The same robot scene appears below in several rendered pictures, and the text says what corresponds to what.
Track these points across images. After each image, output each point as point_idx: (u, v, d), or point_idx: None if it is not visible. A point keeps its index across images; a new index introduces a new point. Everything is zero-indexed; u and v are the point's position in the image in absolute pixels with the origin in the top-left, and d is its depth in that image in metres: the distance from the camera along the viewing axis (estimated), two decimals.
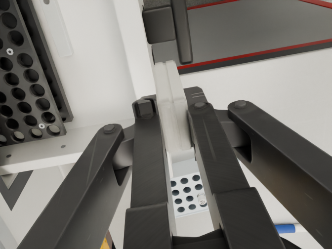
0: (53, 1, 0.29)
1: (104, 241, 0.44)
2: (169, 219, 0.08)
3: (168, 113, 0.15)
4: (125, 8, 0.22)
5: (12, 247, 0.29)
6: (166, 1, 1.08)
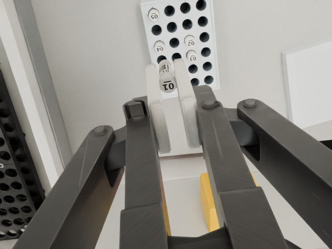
0: None
1: (203, 177, 0.41)
2: (164, 219, 0.08)
3: (159, 114, 0.15)
4: None
5: None
6: None
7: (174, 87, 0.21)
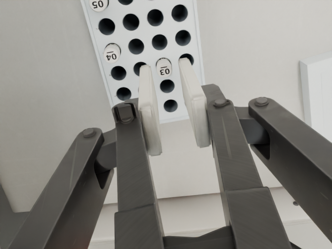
0: None
1: None
2: (158, 220, 0.08)
3: (149, 117, 0.15)
4: None
5: None
6: None
7: None
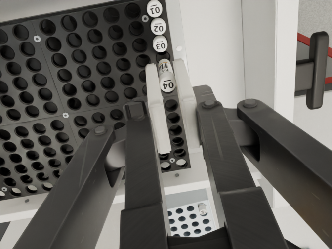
0: (184, 48, 0.32)
1: None
2: (164, 219, 0.08)
3: (159, 114, 0.15)
4: (284, 67, 0.25)
5: None
6: None
7: (159, 11, 0.24)
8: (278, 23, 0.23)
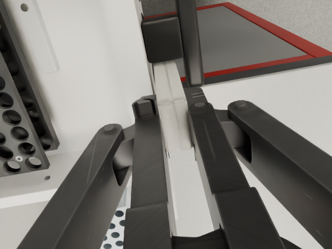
0: (32, 7, 0.23)
1: None
2: (169, 219, 0.08)
3: (168, 113, 0.15)
4: (119, 20, 0.17)
5: None
6: None
7: None
8: None
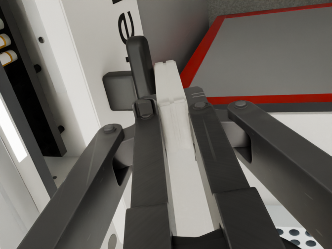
0: (47, 40, 0.28)
1: None
2: (169, 219, 0.08)
3: (168, 113, 0.15)
4: (71, 78, 0.19)
5: None
6: None
7: None
8: (43, 21, 0.18)
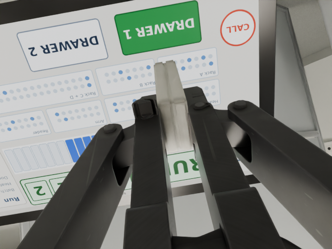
0: None
1: None
2: (169, 219, 0.08)
3: (168, 113, 0.15)
4: None
5: None
6: None
7: None
8: None
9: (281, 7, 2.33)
